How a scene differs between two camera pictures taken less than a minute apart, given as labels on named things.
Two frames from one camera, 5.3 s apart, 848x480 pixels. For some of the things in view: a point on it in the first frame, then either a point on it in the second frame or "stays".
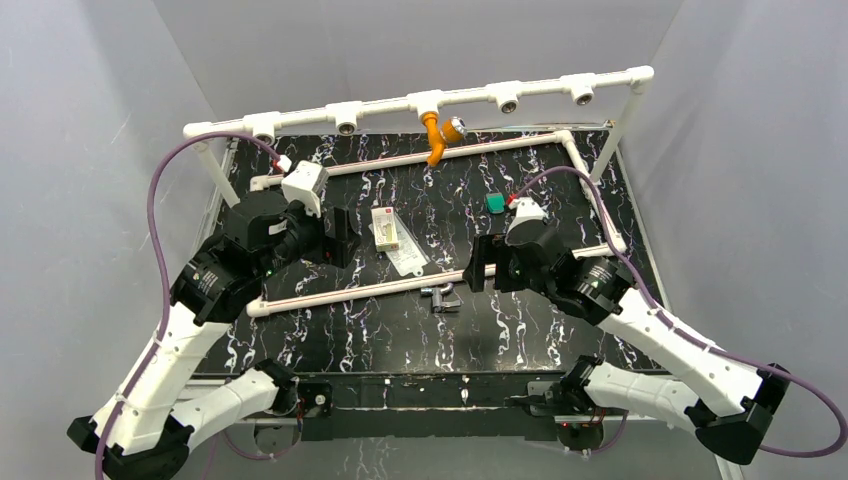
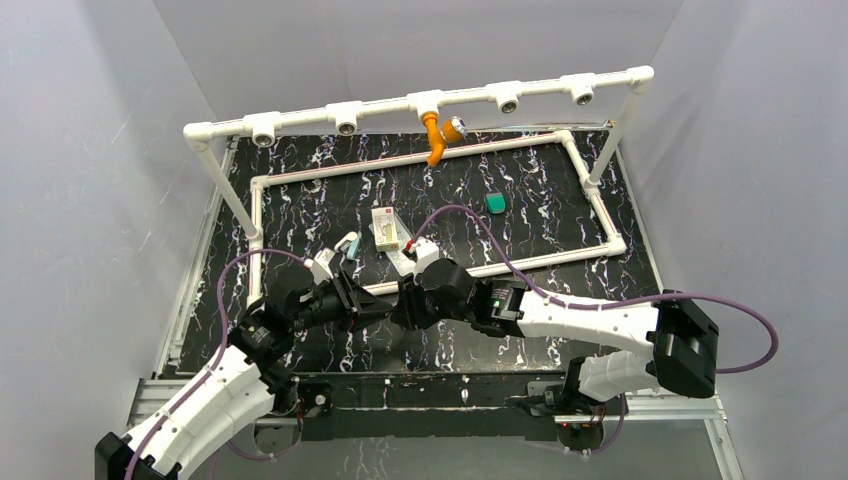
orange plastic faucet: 450,133 stays
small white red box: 385,229 stays
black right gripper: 489,249 to 407,312
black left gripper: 340,235 to 345,295
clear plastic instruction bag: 409,258 stays
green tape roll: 495,202 stays
